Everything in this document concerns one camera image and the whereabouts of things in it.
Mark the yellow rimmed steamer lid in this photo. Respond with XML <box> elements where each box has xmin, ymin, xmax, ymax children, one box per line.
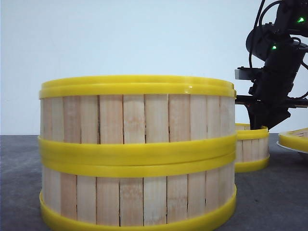
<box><xmin>278</xmin><ymin>128</ymin><xmax>308</xmax><ymax>153</ymax></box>

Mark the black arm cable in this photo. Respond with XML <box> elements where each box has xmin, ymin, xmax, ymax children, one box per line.
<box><xmin>247</xmin><ymin>0</ymin><xmax>282</xmax><ymax>69</ymax></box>

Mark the front bamboo steamer basket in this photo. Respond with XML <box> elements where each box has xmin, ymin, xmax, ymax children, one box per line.
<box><xmin>39</xmin><ymin>156</ymin><xmax>237</xmax><ymax>231</ymax></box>

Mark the white plate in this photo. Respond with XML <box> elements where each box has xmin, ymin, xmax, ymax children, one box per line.
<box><xmin>276</xmin><ymin>141</ymin><xmax>308</xmax><ymax>154</ymax></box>

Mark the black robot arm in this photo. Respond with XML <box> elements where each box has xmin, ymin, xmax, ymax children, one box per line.
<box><xmin>235</xmin><ymin>0</ymin><xmax>308</xmax><ymax>129</ymax></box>

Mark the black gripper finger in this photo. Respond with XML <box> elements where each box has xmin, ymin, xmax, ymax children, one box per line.
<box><xmin>245</xmin><ymin>103</ymin><xmax>266</xmax><ymax>130</ymax></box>
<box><xmin>263</xmin><ymin>113</ymin><xmax>289</xmax><ymax>129</ymax></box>

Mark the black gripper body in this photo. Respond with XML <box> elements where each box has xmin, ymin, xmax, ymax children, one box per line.
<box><xmin>237</xmin><ymin>60</ymin><xmax>308</xmax><ymax>118</ymax></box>

